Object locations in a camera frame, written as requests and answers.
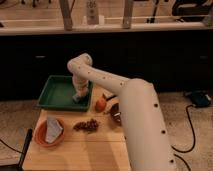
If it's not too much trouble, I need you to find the grey sponge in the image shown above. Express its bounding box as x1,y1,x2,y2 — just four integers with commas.
72,94,85,103

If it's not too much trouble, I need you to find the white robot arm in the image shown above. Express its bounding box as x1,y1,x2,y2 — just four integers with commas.
67,53,178,171

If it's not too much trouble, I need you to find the green plastic tray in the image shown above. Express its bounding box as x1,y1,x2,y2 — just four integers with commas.
37,75,93,112

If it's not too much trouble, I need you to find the orange fruit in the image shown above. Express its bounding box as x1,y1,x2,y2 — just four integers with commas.
95,98,107,112

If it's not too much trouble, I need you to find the brown grape bunch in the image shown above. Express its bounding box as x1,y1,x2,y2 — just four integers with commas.
73,119,99,133

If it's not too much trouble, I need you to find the dark brown bowl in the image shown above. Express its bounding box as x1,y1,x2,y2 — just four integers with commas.
110,103,121,126

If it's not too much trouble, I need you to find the white folded cloth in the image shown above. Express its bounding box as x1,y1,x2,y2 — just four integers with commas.
45,117,63,143

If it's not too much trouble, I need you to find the orange bowl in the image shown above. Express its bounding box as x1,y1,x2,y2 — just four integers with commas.
34,119,66,148

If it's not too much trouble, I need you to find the black bar at table edge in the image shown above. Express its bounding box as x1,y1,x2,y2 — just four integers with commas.
17,129,33,171

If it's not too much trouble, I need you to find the blue black device on floor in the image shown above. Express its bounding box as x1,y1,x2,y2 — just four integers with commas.
186,91,211,108

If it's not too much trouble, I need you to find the black-handled utensil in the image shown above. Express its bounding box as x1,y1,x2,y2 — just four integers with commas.
102,94,116,101

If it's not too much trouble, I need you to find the black cable on floor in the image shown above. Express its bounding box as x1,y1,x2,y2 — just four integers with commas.
171,104,197,171

